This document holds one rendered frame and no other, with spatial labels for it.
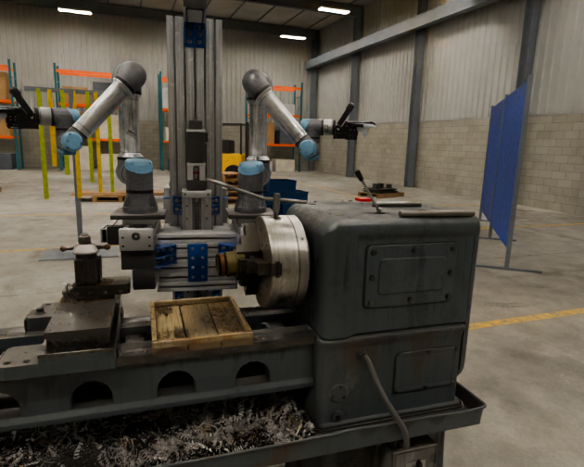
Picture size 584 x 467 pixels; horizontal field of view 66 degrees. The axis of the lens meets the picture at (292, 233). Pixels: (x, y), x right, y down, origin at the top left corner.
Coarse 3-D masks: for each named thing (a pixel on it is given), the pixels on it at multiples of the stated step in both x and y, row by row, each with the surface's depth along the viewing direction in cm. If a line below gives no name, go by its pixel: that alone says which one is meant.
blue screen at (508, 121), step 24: (504, 96) 714; (528, 96) 525; (504, 120) 698; (504, 144) 675; (504, 168) 652; (504, 192) 631; (480, 216) 944; (504, 216) 611; (504, 240) 592; (480, 264) 577; (504, 264) 567
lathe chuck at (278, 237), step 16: (256, 224) 157; (272, 224) 145; (288, 224) 147; (272, 240) 141; (288, 240) 142; (256, 256) 159; (272, 256) 139; (288, 256) 141; (288, 272) 141; (272, 288) 141; (288, 288) 143; (272, 304) 147; (288, 304) 150
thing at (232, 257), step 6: (228, 252) 149; (234, 252) 149; (216, 258) 150; (222, 258) 147; (228, 258) 147; (234, 258) 147; (240, 258) 149; (216, 264) 152; (222, 264) 146; (228, 264) 146; (234, 264) 147; (216, 270) 152; (222, 270) 146; (228, 270) 147; (234, 270) 147; (228, 276) 150
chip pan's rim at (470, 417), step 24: (456, 384) 173; (456, 408) 165; (480, 408) 157; (336, 432) 141; (360, 432) 144; (384, 432) 147; (408, 432) 150; (432, 432) 154; (216, 456) 128; (240, 456) 132; (264, 456) 135; (288, 456) 138; (312, 456) 140
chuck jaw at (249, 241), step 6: (246, 228) 156; (252, 228) 156; (246, 234) 155; (252, 234) 155; (240, 240) 154; (246, 240) 154; (252, 240) 154; (258, 240) 155; (240, 246) 152; (246, 246) 153; (252, 246) 153; (258, 246) 154; (240, 252) 152; (246, 252) 153; (252, 252) 154; (258, 252) 154
